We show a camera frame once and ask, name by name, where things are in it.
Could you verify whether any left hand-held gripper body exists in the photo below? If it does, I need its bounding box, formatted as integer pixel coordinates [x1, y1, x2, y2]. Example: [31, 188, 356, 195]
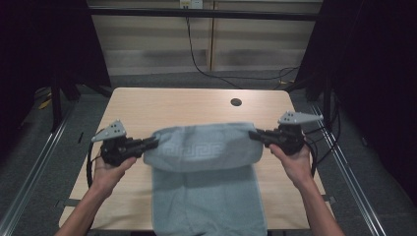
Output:
[90, 119, 146, 167]

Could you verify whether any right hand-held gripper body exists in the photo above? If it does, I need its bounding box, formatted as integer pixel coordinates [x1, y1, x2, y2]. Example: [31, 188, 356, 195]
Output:
[270, 110, 325, 156]

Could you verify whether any light blue towel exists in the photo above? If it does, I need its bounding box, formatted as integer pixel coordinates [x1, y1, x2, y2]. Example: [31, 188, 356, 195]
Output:
[143, 122, 268, 236]

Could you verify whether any person's left hand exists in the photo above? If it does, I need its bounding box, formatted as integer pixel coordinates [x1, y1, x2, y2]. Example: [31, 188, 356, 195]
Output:
[92, 152, 138, 195]

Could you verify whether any person's right hand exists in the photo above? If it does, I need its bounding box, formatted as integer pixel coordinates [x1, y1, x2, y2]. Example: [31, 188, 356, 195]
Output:
[268, 143, 315, 190]

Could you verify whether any black metal stand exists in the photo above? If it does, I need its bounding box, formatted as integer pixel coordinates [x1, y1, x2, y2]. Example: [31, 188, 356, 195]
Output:
[49, 77, 64, 134]

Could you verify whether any yellow floor object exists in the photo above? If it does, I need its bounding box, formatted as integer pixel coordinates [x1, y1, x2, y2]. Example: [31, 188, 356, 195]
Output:
[36, 97, 53, 111]

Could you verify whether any black curtain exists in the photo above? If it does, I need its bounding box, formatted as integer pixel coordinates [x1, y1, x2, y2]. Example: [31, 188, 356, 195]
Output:
[294, 0, 417, 206]
[0, 0, 112, 158]

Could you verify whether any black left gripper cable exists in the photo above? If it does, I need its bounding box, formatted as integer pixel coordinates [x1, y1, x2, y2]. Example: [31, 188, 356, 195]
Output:
[86, 141, 103, 190]

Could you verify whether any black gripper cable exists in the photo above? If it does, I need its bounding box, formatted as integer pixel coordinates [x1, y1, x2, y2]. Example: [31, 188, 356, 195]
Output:
[86, 141, 103, 190]
[302, 111, 342, 178]

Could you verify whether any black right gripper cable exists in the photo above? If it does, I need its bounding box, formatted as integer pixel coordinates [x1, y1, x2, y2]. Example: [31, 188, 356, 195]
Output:
[302, 111, 342, 178]

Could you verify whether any metal floor rail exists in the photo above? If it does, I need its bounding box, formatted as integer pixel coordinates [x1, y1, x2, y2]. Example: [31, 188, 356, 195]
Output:
[0, 101, 77, 236]
[309, 102, 386, 236]

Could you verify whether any black wall cable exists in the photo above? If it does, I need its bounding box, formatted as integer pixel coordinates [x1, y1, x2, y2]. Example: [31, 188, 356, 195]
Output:
[185, 16, 301, 90]

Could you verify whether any black horizontal frame bar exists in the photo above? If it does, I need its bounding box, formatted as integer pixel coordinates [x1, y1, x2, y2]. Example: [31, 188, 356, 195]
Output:
[88, 7, 322, 22]

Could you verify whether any white wall outlet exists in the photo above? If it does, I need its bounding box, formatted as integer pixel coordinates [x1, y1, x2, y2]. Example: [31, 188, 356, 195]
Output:
[179, 0, 204, 10]

